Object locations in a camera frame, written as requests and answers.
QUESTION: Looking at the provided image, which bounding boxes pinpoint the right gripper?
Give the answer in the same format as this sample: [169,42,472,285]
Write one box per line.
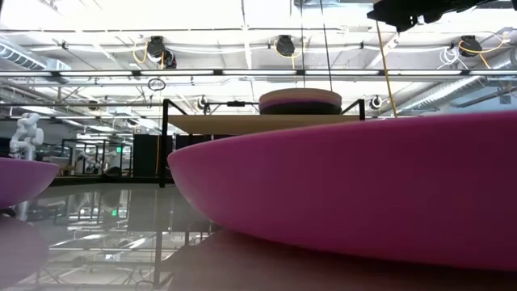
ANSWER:
[366,0,500,33]

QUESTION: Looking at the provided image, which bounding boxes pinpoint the dark grey plate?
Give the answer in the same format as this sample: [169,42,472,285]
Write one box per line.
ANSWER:
[259,103,343,116]

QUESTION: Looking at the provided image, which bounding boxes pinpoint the wooden shelf black metal legs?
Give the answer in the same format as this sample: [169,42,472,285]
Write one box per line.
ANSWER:
[159,98,367,189]

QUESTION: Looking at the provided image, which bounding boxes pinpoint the long ceiling light strip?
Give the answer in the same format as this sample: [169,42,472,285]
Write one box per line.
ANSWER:
[0,69,517,78]

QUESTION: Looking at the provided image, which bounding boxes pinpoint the pink plate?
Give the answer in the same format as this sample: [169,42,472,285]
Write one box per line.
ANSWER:
[167,109,517,272]

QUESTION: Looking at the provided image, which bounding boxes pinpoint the black cabinet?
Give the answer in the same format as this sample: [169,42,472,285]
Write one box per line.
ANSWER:
[132,133,173,178]

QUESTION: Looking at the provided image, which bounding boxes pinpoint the white glossy table sheet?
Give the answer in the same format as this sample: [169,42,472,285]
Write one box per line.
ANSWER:
[0,183,517,291]

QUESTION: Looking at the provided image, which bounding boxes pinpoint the yellow hanging cable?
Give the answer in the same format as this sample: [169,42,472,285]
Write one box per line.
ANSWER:
[376,19,398,119]

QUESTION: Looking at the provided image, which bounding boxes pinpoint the black hanging cable with coil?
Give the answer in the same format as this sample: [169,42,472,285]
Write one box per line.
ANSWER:
[320,0,334,92]

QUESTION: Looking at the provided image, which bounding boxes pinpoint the black ceiling cable reel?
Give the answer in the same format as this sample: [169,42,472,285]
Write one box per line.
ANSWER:
[275,35,296,58]
[145,35,178,70]
[459,35,482,58]

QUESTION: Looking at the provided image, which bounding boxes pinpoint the silver air duct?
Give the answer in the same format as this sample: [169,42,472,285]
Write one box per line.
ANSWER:
[397,48,517,116]

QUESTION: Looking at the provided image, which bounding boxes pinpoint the hanging cable loop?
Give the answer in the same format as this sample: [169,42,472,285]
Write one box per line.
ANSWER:
[146,77,167,92]

